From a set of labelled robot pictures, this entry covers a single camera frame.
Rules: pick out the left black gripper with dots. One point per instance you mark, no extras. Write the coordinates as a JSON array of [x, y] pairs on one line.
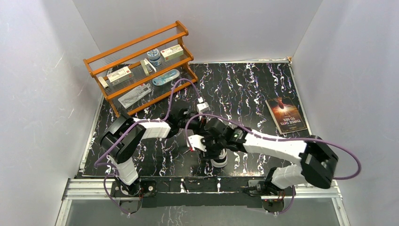
[[193, 117]]

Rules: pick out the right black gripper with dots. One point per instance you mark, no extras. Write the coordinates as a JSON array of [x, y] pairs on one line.
[[209, 154]]

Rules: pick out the black white canvas sneaker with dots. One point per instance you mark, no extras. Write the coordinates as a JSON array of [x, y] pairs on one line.
[[221, 160]]

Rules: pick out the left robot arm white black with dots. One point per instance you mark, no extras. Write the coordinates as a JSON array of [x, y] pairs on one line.
[[122, 138]]

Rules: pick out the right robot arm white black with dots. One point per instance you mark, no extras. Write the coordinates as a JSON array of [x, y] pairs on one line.
[[312, 163]]

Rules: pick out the blue packaged item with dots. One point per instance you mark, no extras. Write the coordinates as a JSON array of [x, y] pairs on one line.
[[166, 77]]

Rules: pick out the white patterned flat package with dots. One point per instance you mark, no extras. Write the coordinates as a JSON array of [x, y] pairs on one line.
[[134, 95]]

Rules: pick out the brown book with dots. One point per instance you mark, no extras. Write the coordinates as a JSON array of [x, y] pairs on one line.
[[286, 115]]

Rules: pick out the white green box top shelf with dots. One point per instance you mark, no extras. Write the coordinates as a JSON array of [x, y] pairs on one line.
[[172, 52]]

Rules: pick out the orange wooden shelf rack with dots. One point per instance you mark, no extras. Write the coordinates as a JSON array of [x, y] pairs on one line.
[[130, 54]]

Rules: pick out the round blue white tin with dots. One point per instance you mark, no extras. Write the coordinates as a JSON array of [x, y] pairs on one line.
[[154, 57]]

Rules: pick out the white red box middle shelf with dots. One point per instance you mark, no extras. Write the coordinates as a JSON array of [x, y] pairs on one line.
[[120, 75]]

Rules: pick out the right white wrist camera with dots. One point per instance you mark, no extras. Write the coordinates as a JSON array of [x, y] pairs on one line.
[[194, 142]]

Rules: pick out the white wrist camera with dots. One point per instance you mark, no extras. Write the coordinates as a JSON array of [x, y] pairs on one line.
[[202, 106], [194, 142]]

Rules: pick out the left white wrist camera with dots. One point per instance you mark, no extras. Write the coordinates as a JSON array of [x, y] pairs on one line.
[[202, 106]]

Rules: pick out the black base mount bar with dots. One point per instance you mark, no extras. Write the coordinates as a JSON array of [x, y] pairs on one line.
[[152, 192]]

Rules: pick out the aluminium frame rail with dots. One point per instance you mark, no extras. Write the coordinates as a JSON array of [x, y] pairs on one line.
[[94, 189]]

